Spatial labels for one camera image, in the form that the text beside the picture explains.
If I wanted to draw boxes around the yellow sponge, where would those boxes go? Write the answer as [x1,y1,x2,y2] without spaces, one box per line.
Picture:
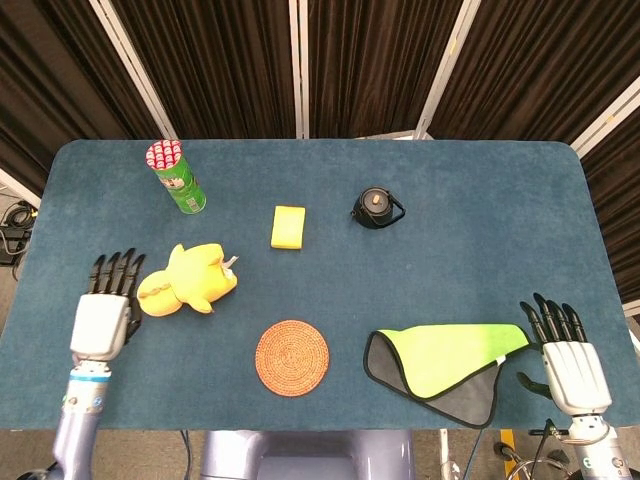
[270,204,307,251]

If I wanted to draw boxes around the black cast iron teapot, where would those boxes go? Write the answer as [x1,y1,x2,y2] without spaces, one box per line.
[349,186,407,231]

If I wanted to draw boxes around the black cable at right wrist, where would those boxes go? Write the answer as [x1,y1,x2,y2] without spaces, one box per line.
[524,418,571,480]

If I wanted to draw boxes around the round woven orange coaster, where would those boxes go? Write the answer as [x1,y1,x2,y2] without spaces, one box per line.
[254,319,331,398]

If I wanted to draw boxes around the yellow plush toy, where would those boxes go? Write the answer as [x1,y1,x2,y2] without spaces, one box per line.
[136,243,238,318]

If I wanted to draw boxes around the black cables on floor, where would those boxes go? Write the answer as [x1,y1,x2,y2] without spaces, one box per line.
[0,199,39,266]

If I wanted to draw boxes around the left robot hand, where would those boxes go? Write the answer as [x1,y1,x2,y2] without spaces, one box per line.
[69,247,147,363]

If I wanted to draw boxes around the green chip can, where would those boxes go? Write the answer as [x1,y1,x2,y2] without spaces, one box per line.
[144,139,208,216]

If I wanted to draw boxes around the blue table mat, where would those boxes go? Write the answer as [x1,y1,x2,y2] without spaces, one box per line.
[0,138,640,432]

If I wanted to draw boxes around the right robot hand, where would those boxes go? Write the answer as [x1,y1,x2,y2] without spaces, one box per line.
[515,292,613,417]

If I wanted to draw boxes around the white partition frame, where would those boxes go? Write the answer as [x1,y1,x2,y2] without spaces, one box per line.
[288,0,311,140]

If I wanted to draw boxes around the green and grey cloth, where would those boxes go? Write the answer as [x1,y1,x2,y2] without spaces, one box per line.
[363,322,546,430]

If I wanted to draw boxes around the lavender robot torso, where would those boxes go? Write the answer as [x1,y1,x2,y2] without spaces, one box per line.
[199,429,416,480]

